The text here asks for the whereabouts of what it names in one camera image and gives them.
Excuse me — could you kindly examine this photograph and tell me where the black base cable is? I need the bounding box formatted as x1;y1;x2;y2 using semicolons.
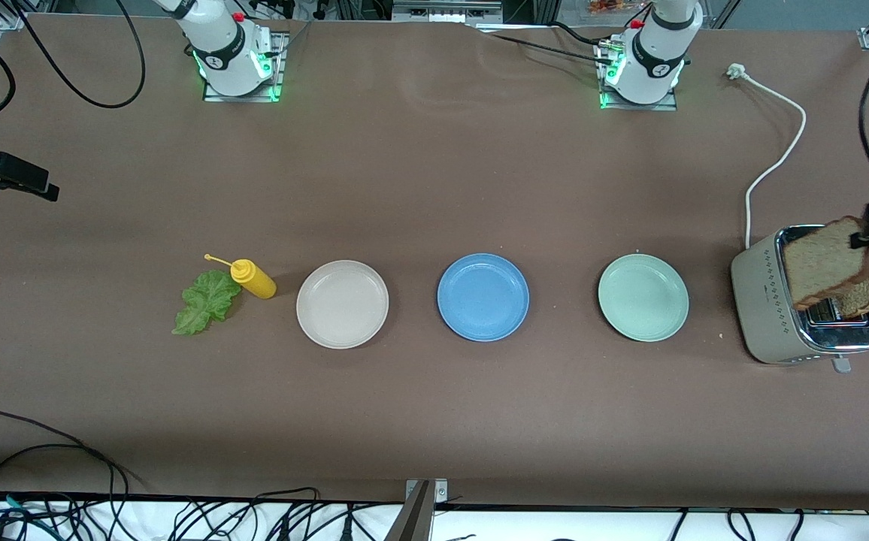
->
547;20;608;47
476;32;614;67

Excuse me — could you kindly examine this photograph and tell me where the blue plate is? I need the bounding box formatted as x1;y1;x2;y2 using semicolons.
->
437;253;531;343

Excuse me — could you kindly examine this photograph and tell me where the beige chrome toaster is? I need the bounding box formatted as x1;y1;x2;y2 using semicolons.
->
731;224;869;374

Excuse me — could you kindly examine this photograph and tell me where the grey metal equipment box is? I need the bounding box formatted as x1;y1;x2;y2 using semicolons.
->
392;0;503;23

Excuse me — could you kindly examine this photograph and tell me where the white toaster power cord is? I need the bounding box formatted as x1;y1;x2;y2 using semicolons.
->
726;63;807;250

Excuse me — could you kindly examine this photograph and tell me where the brown bread slice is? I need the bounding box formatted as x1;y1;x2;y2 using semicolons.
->
834;269;869;317
783;216;869;310

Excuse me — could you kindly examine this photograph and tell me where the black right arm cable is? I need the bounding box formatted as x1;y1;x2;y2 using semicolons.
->
17;0;147;110

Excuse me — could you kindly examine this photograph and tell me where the long black table cable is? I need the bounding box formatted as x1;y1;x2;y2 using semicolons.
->
0;410;142;497

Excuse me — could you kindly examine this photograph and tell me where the yellow squeeze bottle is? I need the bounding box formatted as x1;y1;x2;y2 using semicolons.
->
204;254;277;300

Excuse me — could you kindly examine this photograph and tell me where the grey metal bracket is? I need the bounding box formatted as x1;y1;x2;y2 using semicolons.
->
386;479;448;541

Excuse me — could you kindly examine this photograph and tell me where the beige plate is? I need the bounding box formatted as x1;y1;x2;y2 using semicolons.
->
296;260;390;350

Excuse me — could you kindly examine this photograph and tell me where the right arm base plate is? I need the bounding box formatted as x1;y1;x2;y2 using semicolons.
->
203;32;286;104

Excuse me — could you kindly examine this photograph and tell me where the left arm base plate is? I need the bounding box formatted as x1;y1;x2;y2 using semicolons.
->
596;41;680;112

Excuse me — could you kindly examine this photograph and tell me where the green lettuce leaf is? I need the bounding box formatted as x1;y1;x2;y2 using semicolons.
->
172;269;242;337

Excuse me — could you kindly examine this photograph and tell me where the green plate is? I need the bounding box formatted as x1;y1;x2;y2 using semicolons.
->
598;253;690;343

